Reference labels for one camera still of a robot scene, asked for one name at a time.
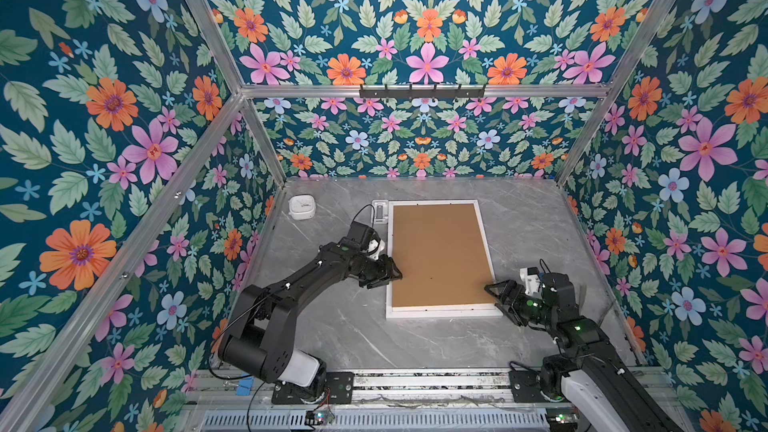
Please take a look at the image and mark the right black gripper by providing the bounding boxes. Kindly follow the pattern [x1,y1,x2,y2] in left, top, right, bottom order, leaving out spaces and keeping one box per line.
[484,280,556,329]

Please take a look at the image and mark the white picture frame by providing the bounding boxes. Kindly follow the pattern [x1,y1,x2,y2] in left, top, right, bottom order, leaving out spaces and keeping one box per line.
[385,199,504,320]

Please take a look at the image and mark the brown cardboard backing board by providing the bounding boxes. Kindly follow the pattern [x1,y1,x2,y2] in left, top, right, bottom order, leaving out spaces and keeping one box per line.
[391,203,498,309]

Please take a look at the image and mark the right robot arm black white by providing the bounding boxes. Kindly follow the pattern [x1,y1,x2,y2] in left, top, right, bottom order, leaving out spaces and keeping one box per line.
[484,272,681,431]

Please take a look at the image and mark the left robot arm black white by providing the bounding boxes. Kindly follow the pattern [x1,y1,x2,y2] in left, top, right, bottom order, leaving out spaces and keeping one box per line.
[216,235,402,389]

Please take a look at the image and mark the white round device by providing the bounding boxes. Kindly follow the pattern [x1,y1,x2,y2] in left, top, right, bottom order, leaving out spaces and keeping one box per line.
[288,194,317,221]

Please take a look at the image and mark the blue binder clip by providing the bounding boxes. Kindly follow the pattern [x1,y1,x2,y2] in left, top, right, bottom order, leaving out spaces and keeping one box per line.
[235,376,254,397]

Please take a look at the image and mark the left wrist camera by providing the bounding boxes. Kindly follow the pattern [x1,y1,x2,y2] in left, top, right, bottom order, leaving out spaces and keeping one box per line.
[347,221,386,260]

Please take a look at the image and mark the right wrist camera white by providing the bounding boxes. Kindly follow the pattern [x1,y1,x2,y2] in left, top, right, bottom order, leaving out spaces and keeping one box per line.
[520,267,542,297]

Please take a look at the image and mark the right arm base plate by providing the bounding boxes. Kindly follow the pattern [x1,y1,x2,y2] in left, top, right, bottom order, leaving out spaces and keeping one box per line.
[508,369,602,405]

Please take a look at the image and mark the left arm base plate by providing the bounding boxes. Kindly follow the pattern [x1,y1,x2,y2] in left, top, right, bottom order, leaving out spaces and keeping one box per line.
[271,372,355,406]

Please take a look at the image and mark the white cable duct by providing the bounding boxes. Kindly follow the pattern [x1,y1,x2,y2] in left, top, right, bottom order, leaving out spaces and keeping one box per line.
[200,409,550,431]

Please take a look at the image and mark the black hook rail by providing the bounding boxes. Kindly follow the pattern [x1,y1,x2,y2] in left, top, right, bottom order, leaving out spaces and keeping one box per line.
[358,84,486,100]

